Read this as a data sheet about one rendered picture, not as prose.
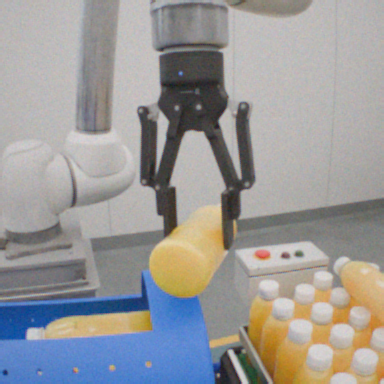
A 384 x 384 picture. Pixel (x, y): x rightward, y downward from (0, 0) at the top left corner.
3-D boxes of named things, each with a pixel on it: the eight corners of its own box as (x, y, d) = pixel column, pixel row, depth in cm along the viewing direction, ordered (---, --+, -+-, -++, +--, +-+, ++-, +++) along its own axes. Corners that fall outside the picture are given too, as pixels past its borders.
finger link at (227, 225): (226, 187, 47) (232, 187, 47) (228, 241, 48) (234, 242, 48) (220, 193, 44) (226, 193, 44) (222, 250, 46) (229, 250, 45)
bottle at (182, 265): (180, 228, 39) (223, 187, 56) (135, 261, 42) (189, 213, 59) (222, 281, 39) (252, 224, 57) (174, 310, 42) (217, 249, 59)
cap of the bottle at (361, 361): (370, 355, 54) (373, 347, 54) (379, 371, 51) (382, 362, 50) (348, 358, 54) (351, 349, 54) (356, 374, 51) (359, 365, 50)
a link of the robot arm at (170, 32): (167, 16, 47) (168, 60, 48) (135, 2, 38) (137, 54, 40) (235, 9, 44) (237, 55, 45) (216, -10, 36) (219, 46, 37)
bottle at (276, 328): (252, 389, 72) (259, 317, 66) (261, 367, 78) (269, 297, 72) (285, 396, 69) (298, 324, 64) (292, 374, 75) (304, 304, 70)
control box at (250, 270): (233, 285, 93) (235, 248, 90) (305, 275, 98) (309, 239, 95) (246, 307, 84) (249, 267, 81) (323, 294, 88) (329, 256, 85)
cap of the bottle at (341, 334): (326, 340, 59) (328, 332, 59) (335, 329, 62) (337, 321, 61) (346, 348, 57) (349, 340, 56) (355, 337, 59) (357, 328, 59)
